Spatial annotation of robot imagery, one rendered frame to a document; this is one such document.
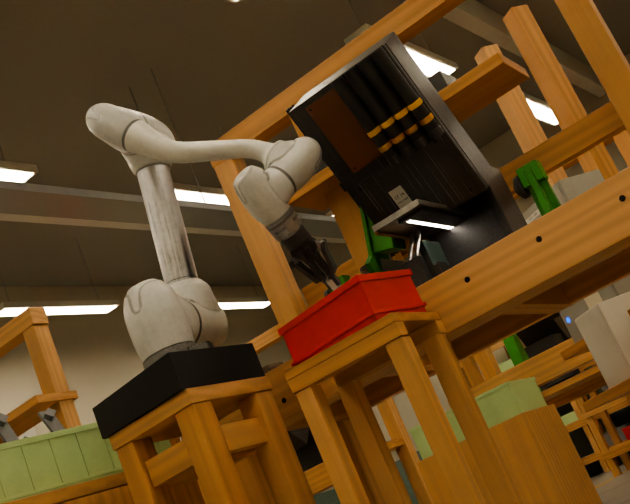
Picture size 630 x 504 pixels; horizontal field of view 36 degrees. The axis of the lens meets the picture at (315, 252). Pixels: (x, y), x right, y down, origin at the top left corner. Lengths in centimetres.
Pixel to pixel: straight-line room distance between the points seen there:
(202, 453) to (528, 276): 92
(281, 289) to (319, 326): 116
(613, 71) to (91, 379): 967
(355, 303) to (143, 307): 62
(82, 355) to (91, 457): 928
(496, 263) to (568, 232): 20
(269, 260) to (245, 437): 120
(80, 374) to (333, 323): 972
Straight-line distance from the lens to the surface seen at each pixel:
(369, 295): 235
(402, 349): 230
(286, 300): 358
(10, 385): 1134
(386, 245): 297
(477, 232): 301
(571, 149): 325
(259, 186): 260
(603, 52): 319
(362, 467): 347
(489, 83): 325
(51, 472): 286
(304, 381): 243
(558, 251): 250
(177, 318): 267
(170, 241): 292
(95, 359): 1230
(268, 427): 261
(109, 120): 291
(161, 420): 252
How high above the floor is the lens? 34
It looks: 16 degrees up
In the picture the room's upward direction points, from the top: 24 degrees counter-clockwise
